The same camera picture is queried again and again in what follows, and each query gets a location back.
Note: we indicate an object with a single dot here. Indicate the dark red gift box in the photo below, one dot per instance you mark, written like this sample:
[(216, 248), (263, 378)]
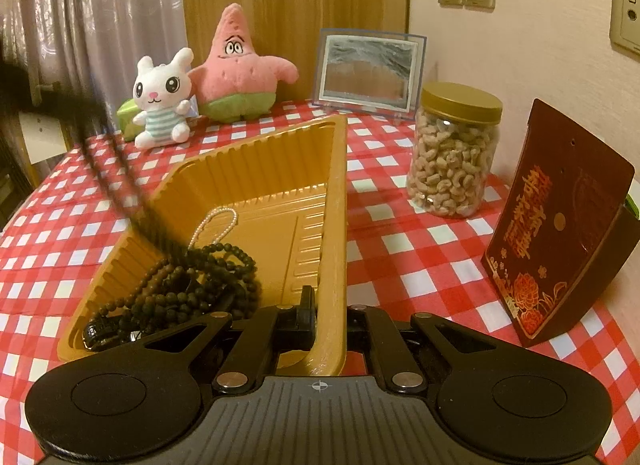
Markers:
[(555, 235)]

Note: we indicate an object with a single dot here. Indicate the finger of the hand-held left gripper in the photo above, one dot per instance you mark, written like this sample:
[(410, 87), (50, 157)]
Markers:
[(50, 85)]

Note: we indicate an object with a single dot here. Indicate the pink starfish plush toy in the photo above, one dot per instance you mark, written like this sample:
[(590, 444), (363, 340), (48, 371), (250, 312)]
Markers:
[(235, 70)]

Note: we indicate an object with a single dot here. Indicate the white bunny plush toy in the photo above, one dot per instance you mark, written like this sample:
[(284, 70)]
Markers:
[(160, 95)]

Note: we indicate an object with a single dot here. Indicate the grey patterned curtain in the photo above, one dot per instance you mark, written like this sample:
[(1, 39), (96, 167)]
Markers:
[(115, 5)]

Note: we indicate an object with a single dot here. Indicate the black wristwatch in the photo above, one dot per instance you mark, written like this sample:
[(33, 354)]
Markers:
[(105, 334)]

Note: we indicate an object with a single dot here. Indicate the cashew jar with gold lid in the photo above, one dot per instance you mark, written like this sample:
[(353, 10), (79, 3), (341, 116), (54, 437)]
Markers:
[(452, 160)]

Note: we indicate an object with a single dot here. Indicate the large beige wall socket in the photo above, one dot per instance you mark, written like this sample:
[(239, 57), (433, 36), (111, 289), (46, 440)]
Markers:
[(627, 12)]

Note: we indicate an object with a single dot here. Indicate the white wooden chair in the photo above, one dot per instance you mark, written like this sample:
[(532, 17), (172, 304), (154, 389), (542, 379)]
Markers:
[(42, 140)]

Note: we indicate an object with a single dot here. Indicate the gold plastic tray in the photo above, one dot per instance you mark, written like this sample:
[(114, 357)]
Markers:
[(300, 225)]

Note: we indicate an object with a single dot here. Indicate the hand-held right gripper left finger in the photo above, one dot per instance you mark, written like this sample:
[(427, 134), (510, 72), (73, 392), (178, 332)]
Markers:
[(299, 322)]

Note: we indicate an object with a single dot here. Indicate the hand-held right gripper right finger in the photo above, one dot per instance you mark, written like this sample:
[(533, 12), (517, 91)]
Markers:
[(372, 331)]

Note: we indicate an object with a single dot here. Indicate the clear picture frame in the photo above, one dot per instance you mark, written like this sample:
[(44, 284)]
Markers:
[(367, 70)]

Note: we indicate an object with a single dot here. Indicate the green tissue box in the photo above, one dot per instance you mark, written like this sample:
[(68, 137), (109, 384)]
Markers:
[(125, 120)]

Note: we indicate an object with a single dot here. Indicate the red checkered tablecloth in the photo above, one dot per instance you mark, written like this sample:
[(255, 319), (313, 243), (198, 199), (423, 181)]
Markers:
[(425, 265)]

